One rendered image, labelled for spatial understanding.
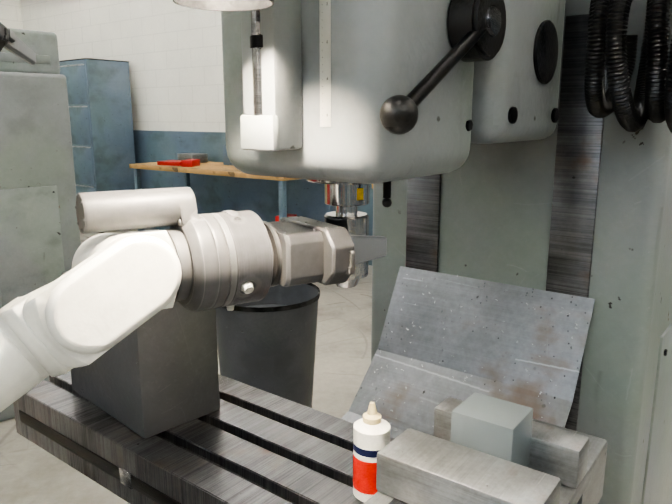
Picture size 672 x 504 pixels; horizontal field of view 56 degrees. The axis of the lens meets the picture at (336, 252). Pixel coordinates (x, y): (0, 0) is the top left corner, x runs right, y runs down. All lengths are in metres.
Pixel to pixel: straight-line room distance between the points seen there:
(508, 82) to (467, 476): 0.39
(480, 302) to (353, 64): 0.55
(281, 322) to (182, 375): 1.68
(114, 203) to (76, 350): 0.12
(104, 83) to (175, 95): 0.84
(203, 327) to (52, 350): 0.38
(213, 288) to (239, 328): 2.02
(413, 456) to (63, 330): 0.32
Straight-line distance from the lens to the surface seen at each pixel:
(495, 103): 0.68
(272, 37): 0.55
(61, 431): 1.01
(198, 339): 0.87
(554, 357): 0.95
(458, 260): 1.02
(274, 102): 0.54
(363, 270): 0.65
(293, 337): 2.59
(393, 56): 0.54
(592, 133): 0.92
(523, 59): 0.73
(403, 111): 0.48
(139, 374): 0.84
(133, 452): 0.86
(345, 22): 0.54
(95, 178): 7.86
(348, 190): 0.63
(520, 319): 0.97
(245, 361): 2.62
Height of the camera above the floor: 1.37
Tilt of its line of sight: 12 degrees down
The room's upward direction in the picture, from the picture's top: straight up
